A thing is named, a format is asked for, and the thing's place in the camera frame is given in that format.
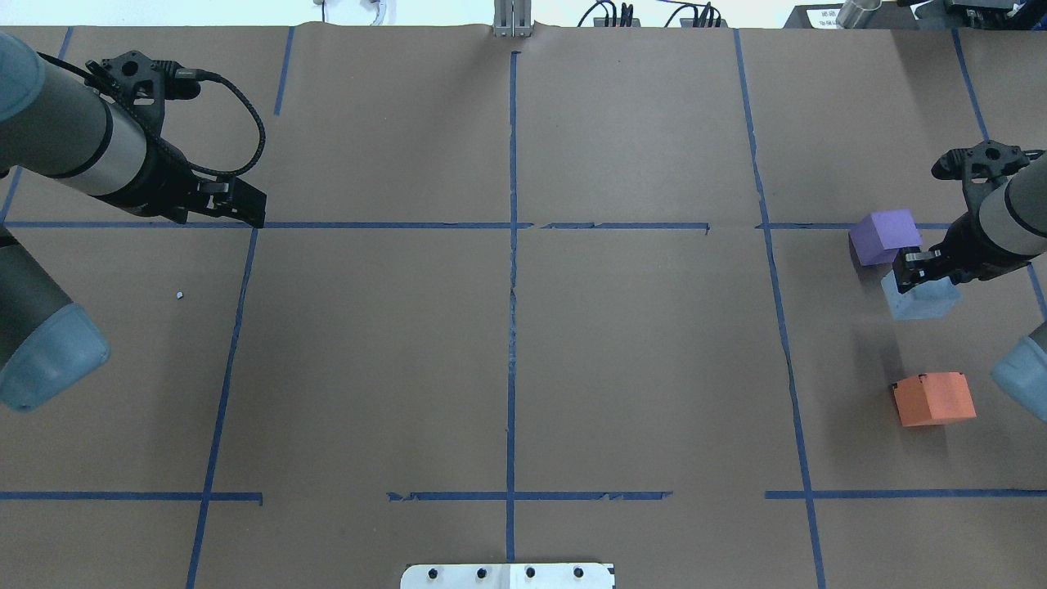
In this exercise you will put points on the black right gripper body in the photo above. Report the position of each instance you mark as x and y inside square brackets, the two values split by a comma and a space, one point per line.
[968, 248]

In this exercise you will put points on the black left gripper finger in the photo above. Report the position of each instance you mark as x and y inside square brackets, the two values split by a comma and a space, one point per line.
[236, 199]

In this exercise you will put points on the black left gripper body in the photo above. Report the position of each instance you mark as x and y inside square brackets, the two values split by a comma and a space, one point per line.
[166, 185]

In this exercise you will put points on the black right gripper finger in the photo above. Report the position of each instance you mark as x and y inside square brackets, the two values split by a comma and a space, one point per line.
[910, 262]
[907, 280]

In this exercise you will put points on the light blue block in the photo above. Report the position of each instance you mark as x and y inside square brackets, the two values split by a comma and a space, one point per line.
[928, 300]

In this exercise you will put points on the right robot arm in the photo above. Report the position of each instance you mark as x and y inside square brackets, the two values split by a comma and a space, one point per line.
[1003, 229]

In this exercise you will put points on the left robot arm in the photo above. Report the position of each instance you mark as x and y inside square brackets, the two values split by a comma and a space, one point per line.
[96, 130]

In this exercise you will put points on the purple block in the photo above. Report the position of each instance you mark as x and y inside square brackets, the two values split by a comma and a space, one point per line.
[877, 238]

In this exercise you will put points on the orange block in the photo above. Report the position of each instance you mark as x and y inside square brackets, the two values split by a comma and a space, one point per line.
[936, 398]

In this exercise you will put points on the metal cup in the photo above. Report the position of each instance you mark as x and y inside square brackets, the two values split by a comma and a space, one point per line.
[856, 14]

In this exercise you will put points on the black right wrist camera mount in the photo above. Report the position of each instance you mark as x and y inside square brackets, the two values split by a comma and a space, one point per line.
[983, 168]

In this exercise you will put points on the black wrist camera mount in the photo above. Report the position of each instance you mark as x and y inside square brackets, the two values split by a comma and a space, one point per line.
[145, 84]
[983, 168]

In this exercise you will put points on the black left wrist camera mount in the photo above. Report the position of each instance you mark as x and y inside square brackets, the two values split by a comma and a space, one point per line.
[145, 84]

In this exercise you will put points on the aluminium frame post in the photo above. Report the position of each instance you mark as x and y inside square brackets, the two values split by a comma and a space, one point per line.
[512, 19]

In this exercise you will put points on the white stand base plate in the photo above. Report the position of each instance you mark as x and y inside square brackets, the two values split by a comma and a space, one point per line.
[534, 575]

